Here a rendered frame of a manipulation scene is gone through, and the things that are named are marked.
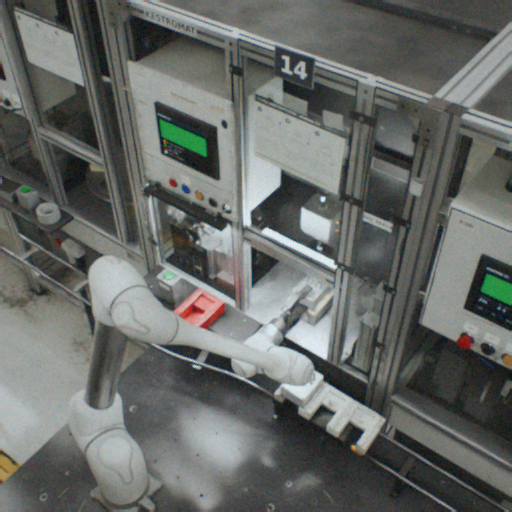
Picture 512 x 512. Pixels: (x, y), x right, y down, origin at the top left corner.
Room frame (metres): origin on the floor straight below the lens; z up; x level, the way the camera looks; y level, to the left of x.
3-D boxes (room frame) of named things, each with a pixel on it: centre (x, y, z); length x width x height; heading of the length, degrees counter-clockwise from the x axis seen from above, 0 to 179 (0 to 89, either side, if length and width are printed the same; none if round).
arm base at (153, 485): (1.01, 0.45, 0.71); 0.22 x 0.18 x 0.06; 54
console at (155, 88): (1.85, 0.19, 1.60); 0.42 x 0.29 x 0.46; 54
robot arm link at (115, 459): (1.03, 0.47, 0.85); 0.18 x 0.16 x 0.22; 34
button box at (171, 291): (1.72, 0.35, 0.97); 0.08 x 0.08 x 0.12; 54
